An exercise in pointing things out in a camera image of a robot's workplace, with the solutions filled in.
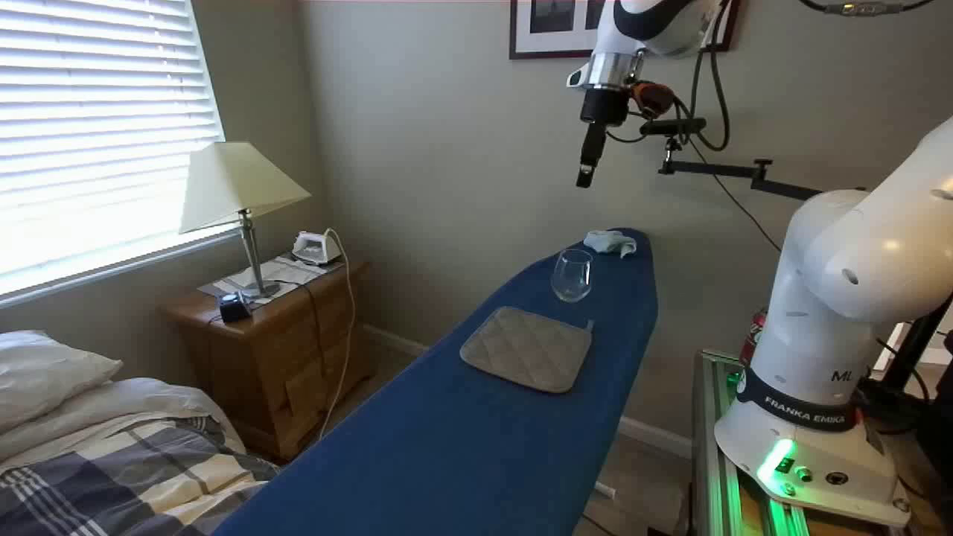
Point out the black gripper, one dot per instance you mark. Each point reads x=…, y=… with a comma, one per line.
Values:
x=599, y=109

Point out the grey quilted mat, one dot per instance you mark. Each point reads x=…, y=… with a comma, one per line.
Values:
x=529, y=350

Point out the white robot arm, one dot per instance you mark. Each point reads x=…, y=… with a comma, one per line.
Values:
x=850, y=264

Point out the clear stemless glass cup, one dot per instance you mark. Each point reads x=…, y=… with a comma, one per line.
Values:
x=573, y=276

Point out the white folded cloth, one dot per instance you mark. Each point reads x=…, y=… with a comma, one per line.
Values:
x=611, y=242

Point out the white clothes iron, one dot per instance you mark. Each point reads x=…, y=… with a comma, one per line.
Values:
x=317, y=249

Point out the papers on nightstand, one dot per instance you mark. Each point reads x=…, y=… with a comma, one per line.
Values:
x=263, y=276

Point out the blue ironing board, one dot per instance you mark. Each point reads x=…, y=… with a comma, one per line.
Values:
x=452, y=450

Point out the cream shade table lamp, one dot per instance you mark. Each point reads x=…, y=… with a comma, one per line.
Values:
x=235, y=184

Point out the wooden nightstand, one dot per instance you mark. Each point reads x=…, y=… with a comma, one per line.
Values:
x=284, y=368

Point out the small black alarm clock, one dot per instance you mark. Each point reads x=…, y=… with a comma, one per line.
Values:
x=235, y=309

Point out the white window blinds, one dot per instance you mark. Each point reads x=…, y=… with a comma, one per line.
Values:
x=104, y=103

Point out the bed with plaid bedding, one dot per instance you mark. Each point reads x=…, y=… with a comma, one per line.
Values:
x=126, y=459

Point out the white pillow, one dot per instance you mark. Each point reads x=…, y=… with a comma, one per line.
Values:
x=41, y=373

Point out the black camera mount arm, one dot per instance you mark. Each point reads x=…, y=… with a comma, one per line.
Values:
x=677, y=132

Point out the framed wall picture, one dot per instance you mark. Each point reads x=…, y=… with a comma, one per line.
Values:
x=568, y=29

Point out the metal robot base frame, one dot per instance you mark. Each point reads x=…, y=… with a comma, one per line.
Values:
x=725, y=501

